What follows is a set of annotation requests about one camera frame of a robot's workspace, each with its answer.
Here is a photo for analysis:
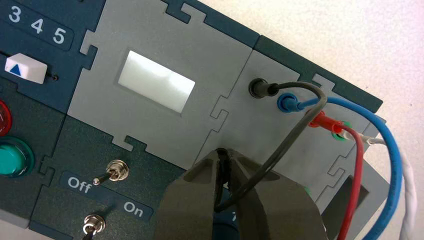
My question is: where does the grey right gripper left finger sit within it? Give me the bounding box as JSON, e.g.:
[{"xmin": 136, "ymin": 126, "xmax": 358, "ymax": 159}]
[{"xmin": 153, "ymin": 149, "xmax": 226, "ymax": 240}]

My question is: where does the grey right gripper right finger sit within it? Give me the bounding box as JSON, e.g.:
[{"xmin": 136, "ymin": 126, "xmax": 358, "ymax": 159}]
[{"xmin": 226, "ymin": 149, "xmax": 329, "ymax": 240}]

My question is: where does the black jumper wire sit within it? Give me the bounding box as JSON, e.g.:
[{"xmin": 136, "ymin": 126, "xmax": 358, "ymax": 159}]
[{"xmin": 213, "ymin": 77, "xmax": 329, "ymax": 213}]

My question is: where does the white rectangular display window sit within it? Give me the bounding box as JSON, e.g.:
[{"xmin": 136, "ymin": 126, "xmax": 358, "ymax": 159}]
[{"xmin": 117, "ymin": 50, "xmax": 196, "ymax": 115}]

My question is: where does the blue grey modular task box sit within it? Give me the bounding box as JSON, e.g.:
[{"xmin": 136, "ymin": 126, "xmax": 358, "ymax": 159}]
[{"xmin": 0, "ymin": 0, "xmax": 390, "ymax": 240}]

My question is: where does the green round push button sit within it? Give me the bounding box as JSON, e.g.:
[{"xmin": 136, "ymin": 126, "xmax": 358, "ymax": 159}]
[{"xmin": 0, "ymin": 136, "xmax": 36, "ymax": 178}]

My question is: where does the red round push button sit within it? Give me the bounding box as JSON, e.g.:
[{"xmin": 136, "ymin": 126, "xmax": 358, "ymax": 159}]
[{"xmin": 0, "ymin": 99, "xmax": 13, "ymax": 137}]

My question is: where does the white slider key blue arrow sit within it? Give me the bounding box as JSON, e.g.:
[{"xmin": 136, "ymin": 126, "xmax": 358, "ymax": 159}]
[{"xmin": 4, "ymin": 52, "xmax": 48, "ymax": 85}]

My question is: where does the metal toggle switch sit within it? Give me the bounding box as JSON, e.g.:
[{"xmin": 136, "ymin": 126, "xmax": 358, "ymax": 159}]
[
  {"xmin": 93, "ymin": 159, "xmax": 130, "ymax": 186},
  {"xmin": 82, "ymin": 214, "xmax": 107, "ymax": 240}
]

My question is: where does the red jumper wire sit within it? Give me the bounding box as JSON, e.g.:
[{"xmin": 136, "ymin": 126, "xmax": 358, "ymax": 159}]
[{"xmin": 308, "ymin": 110, "xmax": 365, "ymax": 240}]

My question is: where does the blue jumper wire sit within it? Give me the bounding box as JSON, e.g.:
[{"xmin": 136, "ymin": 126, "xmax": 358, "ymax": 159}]
[{"xmin": 276, "ymin": 92, "xmax": 403, "ymax": 240}]

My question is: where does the white jumper wire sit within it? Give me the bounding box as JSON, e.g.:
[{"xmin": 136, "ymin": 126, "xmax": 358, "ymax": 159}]
[{"xmin": 342, "ymin": 130, "xmax": 419, "ymax": 240}]

